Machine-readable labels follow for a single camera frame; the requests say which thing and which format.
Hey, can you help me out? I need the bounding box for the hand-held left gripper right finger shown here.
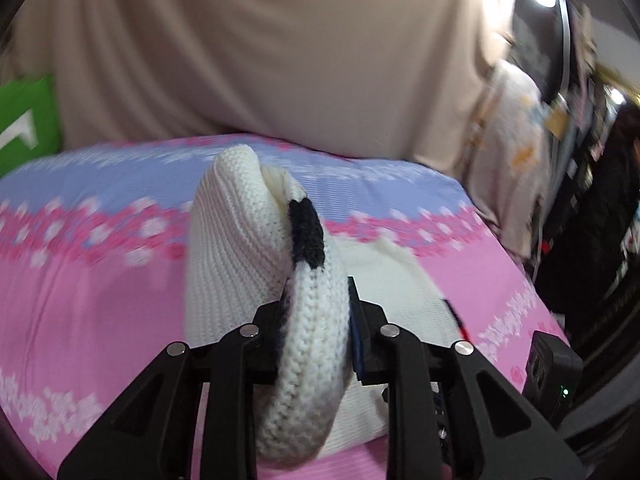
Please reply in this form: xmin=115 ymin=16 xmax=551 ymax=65
xmin=345 ymin=275 xmax=587 ymax=480

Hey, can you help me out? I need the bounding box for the pink floral bed sheet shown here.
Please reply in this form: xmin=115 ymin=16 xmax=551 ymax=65
xmin=0 ymin=132 xmax=571 ymax=480

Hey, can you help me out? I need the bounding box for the beige hanging cloth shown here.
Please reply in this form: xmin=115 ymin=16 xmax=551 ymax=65
xmin=10 ymin=0 xmax=517 ymax=172

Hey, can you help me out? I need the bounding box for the yellow tag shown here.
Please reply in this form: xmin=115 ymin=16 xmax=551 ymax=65
xmin=549 ymin=104 xmax=572 ymax=137

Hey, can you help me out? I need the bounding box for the white red navy knit sweater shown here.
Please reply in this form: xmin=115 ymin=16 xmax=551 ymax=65
xmin=182 ymin=143 xmax=469 ymax=471

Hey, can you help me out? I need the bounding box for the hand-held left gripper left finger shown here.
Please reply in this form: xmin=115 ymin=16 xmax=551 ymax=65
xmin=56 ymin=299 xmax=287 ymax=480

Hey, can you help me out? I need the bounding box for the pale floral hanging cloth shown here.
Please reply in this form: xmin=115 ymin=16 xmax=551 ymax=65
xmin=459 ymin=59 xmax=557 ymax=262

